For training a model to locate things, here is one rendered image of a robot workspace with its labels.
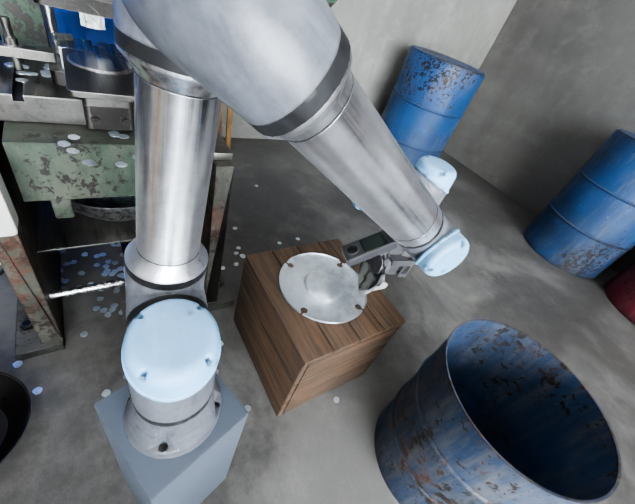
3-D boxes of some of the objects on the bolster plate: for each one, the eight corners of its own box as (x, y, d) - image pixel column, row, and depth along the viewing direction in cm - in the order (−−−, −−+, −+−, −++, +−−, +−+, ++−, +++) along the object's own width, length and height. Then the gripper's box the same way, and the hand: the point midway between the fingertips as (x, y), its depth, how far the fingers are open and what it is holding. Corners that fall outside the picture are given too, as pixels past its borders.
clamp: (60, 78, 76) (48, 28, 70) (-40, 67, 67) (-64, 8, 61) (59, 69, 80) (48, 21, 73) (-36, 57, 71) (-58, 1, 64)
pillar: (62, 54, 80) (48, -16, 71) (51, 52, 79) (35, -19, 70) (62, 51, 81) (48, -18, 72) (51, 49, 80) (35, -21, 71)
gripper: (432, 244, 66) (389, 306, 79) (412, 217, 72) (375, 279, 85) (397, 242, 62) (358, 307, 76) (379, 214, 68) (347, 279, 82)
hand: (359, 289), depth 79 cm, fingers closed
